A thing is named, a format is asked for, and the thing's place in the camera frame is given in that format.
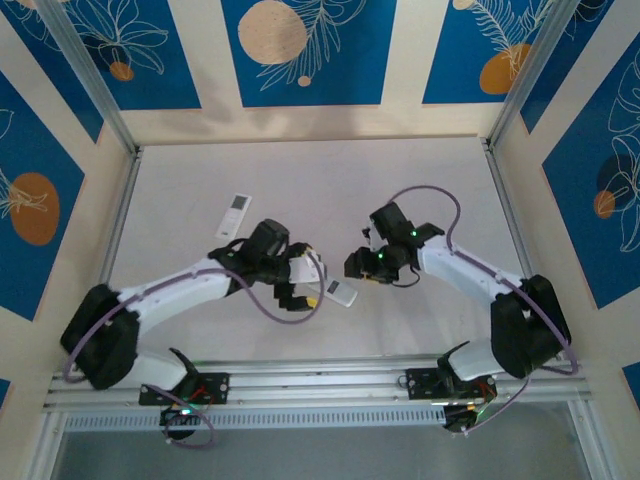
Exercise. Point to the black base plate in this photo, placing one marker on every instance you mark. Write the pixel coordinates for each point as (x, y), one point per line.
(420, 385)
(217, 387)

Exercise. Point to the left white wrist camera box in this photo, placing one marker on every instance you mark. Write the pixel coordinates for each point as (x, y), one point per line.
(305, 267)

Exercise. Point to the red and white remote control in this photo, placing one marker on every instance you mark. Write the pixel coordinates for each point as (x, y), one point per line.
(342, 294)

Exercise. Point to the left black controller board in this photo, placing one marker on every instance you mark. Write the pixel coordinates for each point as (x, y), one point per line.
(180, 416)

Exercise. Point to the right black controller board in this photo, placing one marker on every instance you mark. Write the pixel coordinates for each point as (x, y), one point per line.
(462, 419)

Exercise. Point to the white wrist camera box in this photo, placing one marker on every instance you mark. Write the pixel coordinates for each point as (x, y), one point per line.
(305, 267)
(369, 236)

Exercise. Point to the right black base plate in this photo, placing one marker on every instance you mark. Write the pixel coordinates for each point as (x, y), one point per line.
(420, 385)

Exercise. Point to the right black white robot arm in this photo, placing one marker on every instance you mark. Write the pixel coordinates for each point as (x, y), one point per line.
(530, 325)

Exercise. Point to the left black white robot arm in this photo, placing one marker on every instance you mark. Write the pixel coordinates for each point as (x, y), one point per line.
(175, 295)

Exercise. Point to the black controller board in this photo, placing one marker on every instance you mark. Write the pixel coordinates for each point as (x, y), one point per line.
(462, 419)
(180, 416)

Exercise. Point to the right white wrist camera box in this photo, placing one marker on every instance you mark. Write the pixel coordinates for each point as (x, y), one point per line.
(369, 236)

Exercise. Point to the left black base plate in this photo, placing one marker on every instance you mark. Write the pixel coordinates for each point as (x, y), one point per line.
(217, 387)

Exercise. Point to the aluminium table side rail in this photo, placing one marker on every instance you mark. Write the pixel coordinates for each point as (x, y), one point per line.
(118, 225)
(497, 175)

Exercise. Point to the aluminium frame post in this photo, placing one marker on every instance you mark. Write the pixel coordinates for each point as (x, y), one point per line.
(90, 75)
(535, 70)

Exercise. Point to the aluminium mounting rail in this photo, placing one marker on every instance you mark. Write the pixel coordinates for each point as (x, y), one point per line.
(320, 387)

